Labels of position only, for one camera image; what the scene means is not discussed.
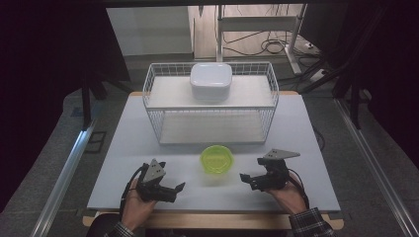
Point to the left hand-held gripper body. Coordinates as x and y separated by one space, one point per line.
154 191

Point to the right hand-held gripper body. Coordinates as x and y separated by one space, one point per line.
275 174

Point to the green plastic bowl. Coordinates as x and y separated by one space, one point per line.
216 160

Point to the white square plastic container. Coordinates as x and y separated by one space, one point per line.
210 80

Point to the person's left hand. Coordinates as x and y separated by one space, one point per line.
138 210

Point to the person's right hand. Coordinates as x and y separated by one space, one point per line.
288 197

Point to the person's left plaid sleeve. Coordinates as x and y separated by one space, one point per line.
122 230

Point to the person's plaid sleeve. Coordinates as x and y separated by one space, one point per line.
311 223
122 230

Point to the person's right plaid sleeve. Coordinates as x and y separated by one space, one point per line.
311 223

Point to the dark cloth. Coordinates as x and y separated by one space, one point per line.
100 227

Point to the black metal stand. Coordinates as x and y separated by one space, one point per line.
355 105
86 105

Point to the white power strip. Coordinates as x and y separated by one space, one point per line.
318 75

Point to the white cabinet panel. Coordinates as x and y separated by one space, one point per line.
150 31

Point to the black floor frame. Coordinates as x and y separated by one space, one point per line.
95 142

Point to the aluminium rail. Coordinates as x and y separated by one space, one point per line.
372 161
62 182

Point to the white metal desk frame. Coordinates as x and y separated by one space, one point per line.
258 23

